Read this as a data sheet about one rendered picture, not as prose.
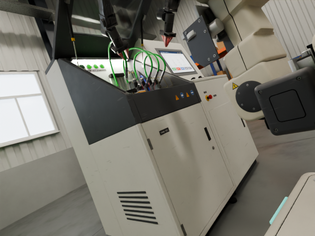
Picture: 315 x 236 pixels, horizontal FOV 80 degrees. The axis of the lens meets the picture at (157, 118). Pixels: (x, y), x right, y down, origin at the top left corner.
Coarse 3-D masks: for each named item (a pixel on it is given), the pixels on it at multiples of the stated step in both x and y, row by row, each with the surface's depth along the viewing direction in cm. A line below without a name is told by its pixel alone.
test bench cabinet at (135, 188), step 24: (96, 144) 126; (120, 144) 108; (144, 144) 94; (120, 168) 114; (144, 168) 99; (120, 192) 120; (144, 192) 103; (120, 216) 128; (144, 216) 108; (168, 216) 95; (216, 216) 116
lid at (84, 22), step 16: (64, 0) 112; (80, 0) 120; (96, 0) 127; (112, 0) 135; (128, 0) 143; (144, 0) 151; (64, 16) 119; (80, 16) 127; (96, 16) 135; (128, 16) 153; (144, 16) 159; (64, 32) 125; (80, 32) 135; (96, 32) 143; (128, 32) 164; (64, 48) 133; (80, 48) 141; (96, 48) 151; (128, 48) 175
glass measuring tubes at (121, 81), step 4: (112, 76) 156; (116, 76) 160; (120, 76) 164; (112, 80) 158; (120, 80) 162; (124, 80) 165; (116, 84) 158; (120, 84) 163; (124, 84) 165; (124, 88) 162
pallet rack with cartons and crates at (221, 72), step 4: (220, 44) 591; (216, 48) 631; (220, 48) 593; (224, 48) 573; (220, 52) 582; (224, 52) 645; (220, 56) 660; (224, 56) 655; (216, 60) 671; (196, 64) 635; (212, 64) 605; (220, 64) 671; (200, 68) 712; (212, 68) 606; (220, 68) 668; (220, 72) 610; (224, 72) 630
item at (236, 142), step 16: (144, 48) 170; (176, 48) 209; (160, 64) 171; (192, 64) 212; (208, 80) 164; (224, 80) 188; (224, 96) 177; (208, 112) 147; (224, 112) 166; (224, 128) 157; (240, 128) 181; (224, 144) 149; (240, 144) 170; (240, 160) 161; (240, 176) 153
